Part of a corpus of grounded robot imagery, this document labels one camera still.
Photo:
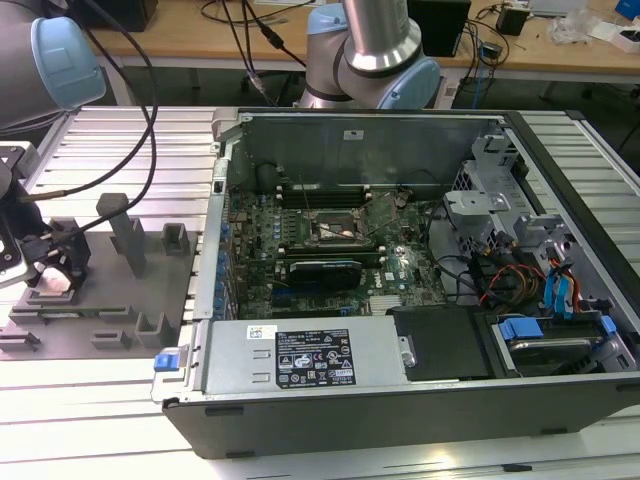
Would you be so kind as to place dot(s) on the light wooden desk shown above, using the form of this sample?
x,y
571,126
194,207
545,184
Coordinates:
x,y
185,45

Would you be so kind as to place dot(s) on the silver CPU green substrate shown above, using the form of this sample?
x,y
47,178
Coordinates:
x,y
54,280

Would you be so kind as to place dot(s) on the grey laptop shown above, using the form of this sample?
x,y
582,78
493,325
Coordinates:
x,y
555,5

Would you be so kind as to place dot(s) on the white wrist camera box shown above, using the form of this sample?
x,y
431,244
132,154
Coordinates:
x,y
34,160
12,272

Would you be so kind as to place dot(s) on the green RAM stick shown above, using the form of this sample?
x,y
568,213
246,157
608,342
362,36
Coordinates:
x,y
85,313

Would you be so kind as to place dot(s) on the grey power supply unit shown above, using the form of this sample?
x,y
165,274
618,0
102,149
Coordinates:
x,y
230,360

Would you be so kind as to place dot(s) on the clear plastic bag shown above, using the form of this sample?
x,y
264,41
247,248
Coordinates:
x,y
575,25

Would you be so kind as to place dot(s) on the silver chipset heatsink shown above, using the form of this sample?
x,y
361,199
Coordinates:
x,y
385,304

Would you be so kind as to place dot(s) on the black graphics card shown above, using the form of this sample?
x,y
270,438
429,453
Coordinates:
x,y
325,274

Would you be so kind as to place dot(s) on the white cardboard box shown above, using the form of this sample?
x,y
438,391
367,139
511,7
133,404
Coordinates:
x,y
631,42

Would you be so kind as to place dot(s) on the blue case latch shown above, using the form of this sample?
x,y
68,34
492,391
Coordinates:
x,y
167,361

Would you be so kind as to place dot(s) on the blue box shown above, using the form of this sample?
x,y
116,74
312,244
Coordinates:
x,y
630,7

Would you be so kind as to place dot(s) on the CPU socket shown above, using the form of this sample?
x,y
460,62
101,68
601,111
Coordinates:
x,y
334,226

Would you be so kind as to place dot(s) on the silver metal drive cage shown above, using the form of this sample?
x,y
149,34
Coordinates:
x,y
475,201

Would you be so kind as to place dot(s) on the black computer tower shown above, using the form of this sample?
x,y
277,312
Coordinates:
x,y
445,25

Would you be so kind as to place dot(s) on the small black cube device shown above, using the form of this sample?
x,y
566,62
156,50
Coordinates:
x,y
511,22

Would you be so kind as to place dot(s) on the round coin battery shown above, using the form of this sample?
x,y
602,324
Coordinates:
x,y
401,200

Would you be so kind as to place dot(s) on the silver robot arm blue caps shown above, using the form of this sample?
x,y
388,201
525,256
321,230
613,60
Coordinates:
x,y
380,40

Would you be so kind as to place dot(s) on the blue disk carrier with disk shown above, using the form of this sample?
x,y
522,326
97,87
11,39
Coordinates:
x,y
520,329

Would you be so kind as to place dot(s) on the grey plastic parts rack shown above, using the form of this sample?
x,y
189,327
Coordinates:
x,y
115,300

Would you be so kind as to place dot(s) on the green motherboard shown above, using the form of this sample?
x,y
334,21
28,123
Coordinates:
x,y
405,240

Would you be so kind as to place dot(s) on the black and silver PC case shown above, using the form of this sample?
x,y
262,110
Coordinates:
x,y
350,425

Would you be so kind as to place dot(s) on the black plastic shroud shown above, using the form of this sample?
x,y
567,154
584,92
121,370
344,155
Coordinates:
x,y
440,345

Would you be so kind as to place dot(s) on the large black box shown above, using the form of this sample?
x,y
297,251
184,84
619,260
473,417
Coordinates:
x,y
132,12

